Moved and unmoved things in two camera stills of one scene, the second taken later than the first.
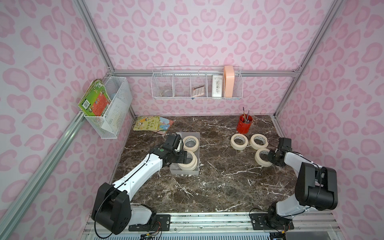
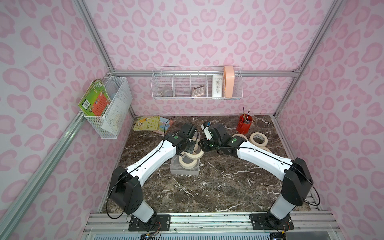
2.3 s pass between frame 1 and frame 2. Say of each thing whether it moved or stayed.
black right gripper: moved
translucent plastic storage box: stayed
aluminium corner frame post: stayed
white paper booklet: stayed
